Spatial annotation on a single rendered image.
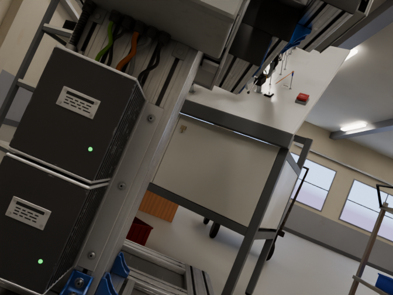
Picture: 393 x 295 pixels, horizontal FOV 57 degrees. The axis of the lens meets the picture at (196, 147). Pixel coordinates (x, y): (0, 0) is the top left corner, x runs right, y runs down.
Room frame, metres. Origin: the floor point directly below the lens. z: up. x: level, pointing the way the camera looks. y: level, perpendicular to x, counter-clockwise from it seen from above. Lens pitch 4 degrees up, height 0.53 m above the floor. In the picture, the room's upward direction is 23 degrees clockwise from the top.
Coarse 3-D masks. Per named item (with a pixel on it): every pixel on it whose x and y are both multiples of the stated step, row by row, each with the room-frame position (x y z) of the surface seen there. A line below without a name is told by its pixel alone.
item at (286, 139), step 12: (192, 108) 1.81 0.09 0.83; (204, 108) 1.78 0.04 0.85; (204, 120) 1.80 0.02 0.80; (216, 120) 1.75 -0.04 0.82; (228, 120) 1.72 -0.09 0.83; (240, 120) 1.70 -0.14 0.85; (240, 132) 1.71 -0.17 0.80; (252, 132) 1.67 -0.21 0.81; (264, 132) 1.64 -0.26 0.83; (276, 132) 1.62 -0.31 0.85; (276, 144) 1.62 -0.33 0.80; (288, 144) 1.59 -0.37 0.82
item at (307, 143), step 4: (296, 136) 2.18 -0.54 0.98; (300, 136) 2.17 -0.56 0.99; (296, 140) 2.17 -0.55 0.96; (300, 140) 2.16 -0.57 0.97; (304, 140) 2.15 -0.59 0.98; (308, 140) 2.14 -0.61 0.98; (312, 140) 2.14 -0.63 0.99; (304, 144) 2.15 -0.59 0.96; (308, 144) 2.14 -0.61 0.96; (304, 148) 2.15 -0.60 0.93; (308, 148) 2.14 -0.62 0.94; (304, 152) 2.14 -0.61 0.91; (308, 152) 2.16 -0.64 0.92; (300, 156) 2.15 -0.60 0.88; (304, 156) 2.14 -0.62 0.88; (300, 160) 2.15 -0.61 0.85; (304, 160) 2.14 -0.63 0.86; (300, 164) 2.14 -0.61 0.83; (300, 168) 2.14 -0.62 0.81
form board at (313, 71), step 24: (336, 48) 2.23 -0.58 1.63; (264, 72) 2.03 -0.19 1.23; (288, 72) 2.02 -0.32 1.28; (312, 72) 2.01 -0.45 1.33; (336, 72) 2.03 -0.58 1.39; (192, 96) 1.86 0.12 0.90; (216, 96) 1.85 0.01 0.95; (240, 96) 1.85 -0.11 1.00; (264, 96) 1.84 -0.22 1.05; (288, 96) 1.83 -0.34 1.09; (312, 96) 1.82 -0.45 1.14; (264, 120) 1.68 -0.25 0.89; (288, 120) 1.68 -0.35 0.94
